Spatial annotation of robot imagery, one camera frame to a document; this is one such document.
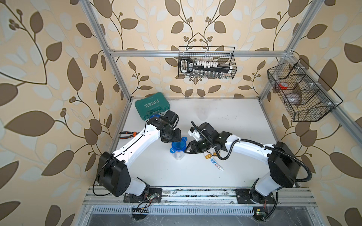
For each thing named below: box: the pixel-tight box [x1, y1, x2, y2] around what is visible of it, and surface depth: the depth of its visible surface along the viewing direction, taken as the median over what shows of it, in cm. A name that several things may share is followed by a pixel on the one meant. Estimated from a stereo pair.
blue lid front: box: [169, 136, 188, 154], surface depth 81 cm
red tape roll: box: [278, 81, 289, 90], surface depth 84 cm
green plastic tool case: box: [134, 92, 171, 121], surface depth 113 cm
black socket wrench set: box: [179, 57, 233, 78], surface depth 86 cm
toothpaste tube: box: [210, 157, 224, 172], surface depth 86 cm
